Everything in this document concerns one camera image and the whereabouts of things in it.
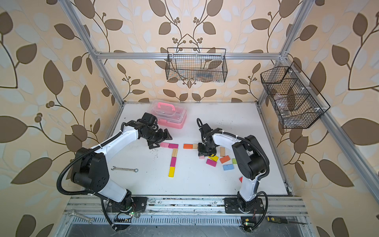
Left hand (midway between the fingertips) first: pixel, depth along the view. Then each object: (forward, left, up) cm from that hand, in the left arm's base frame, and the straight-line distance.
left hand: (165, 139), depth 86 cm
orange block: (+1, -13, -10) cm, 17 cm away
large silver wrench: (-38, +33, -12) cm, 52 cm away
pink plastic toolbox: (+22, 0, -3) cm, 22 cm away
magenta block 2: (-9, -4, -12) cm, 15 cm away
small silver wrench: (-14, +18, -13) cm, 25 cm away
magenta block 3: (-9, -28, -12) cm, 31 cm away
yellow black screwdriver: (-38, -60, -10) cm, 71 cm away
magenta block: (+2, -3, -11) cm, 12 cm away
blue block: (-12, -38, -11) cm, 41 cm away
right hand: (-4, -21, -12) cm, 25 cm away
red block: (-19, -44, -11) cm, 49 cm away
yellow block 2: (-6, -30, -12) cm, 33 cm away
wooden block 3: (-1, -36, -12) cm, 38 cm away
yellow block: (-15, -4, -13) cm, 20 cm away
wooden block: (-3, -5, -11) cm, 12 cm away
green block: (-8, -41, -10) cm, 44 cm away
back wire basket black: (+44, -25, +23) cm, 55 cm away
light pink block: (+2, +2, -10) cm, 10 cm away
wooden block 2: (+2, -18, -11) cm, 21 cm away
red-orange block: (-6, -36, -12) cm, 39 cm away
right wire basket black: (+8, -69, +23) cm, 73 cm away
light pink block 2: (-6, -22, -11) cm, 25 cm away
